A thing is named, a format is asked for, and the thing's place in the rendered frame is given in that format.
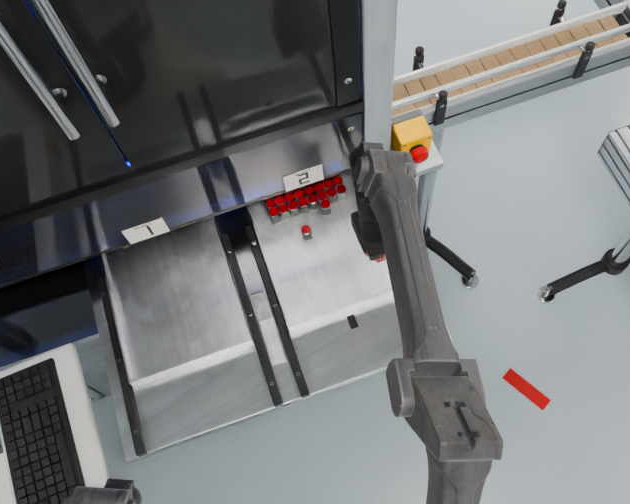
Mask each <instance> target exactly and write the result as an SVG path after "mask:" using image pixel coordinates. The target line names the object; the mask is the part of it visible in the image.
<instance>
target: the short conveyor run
mask: <svg viewBox="0 0 630 504"><path fill-rule="evenodd" d="M566 5H567V2H566V1H565V0H559V1H558V3H557V7H558V9H555V10H554V13H553V16H552V19H551V22H550V25H549V27H546V28H543V29H540V30H537V31H534V32H531V33H528V34H524V35H521V36H518V37H515V38H512V39H509V40H506V41H503V42H500V43H497V44H494V45H491V46H488V47H485V48H482V49H479V50H476V51H473V52H470V53H467V54H464V55H461V56H458V57H455V58H452V59H449V60H446V61H443V62H440V63H436V64H433V65H430V66H427V67H424V65H423V64H424V48H423V47H422V46H417V47H416V48H415V54H416V55H415V56H414V58H413V69H412V72H409V73H406V74H403V75H400V76H397V77H394V84H393V104H392V117H395V116H398V115H401V114H404V113H407V112H410V111H413V110H416V109H420V110H421V111H422V113H423V116H424V118H425V120H426V122H427V124H428V126H429V128H430V130H431V132H432V133H433V132H436V131H439V130H442V129H445V128H448V127H451V126H453V125H456V124H459V123H462V122H465V121H468V120H471V119H474V118H477V117H480V116H483V115H486V114H489V113H492V112H495V111H498V110H501V109H504V108H507V107H510V106H513V105H516V104H519V103H522V102H525V101H528V100H531V99H534V98H537V97H540V96H543V95H546V94H549V93H551V92H554V91H557V90H560V89H563V88H566V87H569V86H572V85H575V84H578V83H581V82H584V81H587V80H590V79H593V78H596V77H599V76H602V75H605V74H608V73H611V72H614V71H617V70H620V69H623V68H626V67H629V66H630V22H629V20H628V19H627V18H626V16H625V15H624V13H623V10H625V8H626V6H627V2H622V3H619V4H616V5H613V6H609V7H606V8H603V9H600V10H597V11H594V12H591V13H588V14H585V15H582V16H579V17H576V18H573V19H570V20H567V21H565V19H564V18H563V15H564V12H565V8H566Z"/></svg>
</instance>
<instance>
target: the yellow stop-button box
mask: <svg viewBox="0 0 630 504"><path fill-rule="evenodd" d="M431 141H432V132H431V130H430V128H429V126H428V124H427V122H426V120H425V118H424V116H423V113H422V111H421V110H420V109H416V110H413V111H410V112H407V113H404V114H401V115H398V116H395V117H392V125H391V144H392V146H393V148H394V150H395V151H401V152H411V151H412V150H414V149H415V148H417V147H421V146H424V147H426V148H427V150H428V152H430V148H431Z"/></svg>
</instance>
